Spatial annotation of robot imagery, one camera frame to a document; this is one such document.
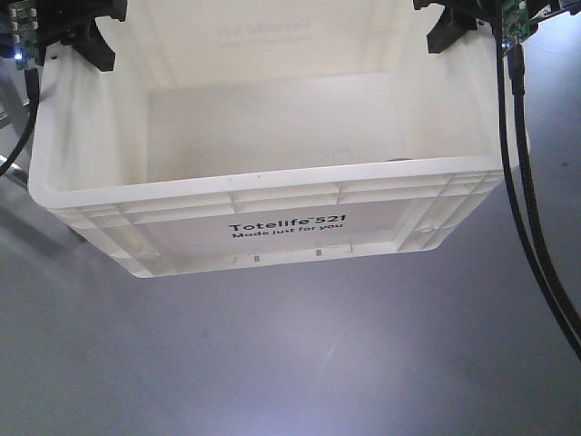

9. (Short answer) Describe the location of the white plastic tote box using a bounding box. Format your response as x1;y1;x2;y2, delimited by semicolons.
29;1;504;278

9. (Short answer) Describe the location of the green right circuit board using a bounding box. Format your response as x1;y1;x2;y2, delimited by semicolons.
501;0;534;51

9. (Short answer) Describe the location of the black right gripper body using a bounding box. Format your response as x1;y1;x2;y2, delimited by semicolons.
447;0;581;28

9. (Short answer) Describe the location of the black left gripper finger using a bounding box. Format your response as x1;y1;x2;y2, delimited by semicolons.
74;20;115;72
103;0;128;22

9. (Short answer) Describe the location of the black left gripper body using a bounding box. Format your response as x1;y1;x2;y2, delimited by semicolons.
34;0;104;47

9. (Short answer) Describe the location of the black braided right cable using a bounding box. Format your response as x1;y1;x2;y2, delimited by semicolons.
495;26;581;360

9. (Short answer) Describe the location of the green circuit board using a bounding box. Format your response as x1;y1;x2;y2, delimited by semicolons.
7;1;41;71
501;0;534;51

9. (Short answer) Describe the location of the green left circuit board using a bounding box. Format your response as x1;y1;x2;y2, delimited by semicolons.
7;1;41;71

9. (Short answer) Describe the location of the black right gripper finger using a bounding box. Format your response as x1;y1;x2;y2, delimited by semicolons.
427;8;478;54
412;0;438;10

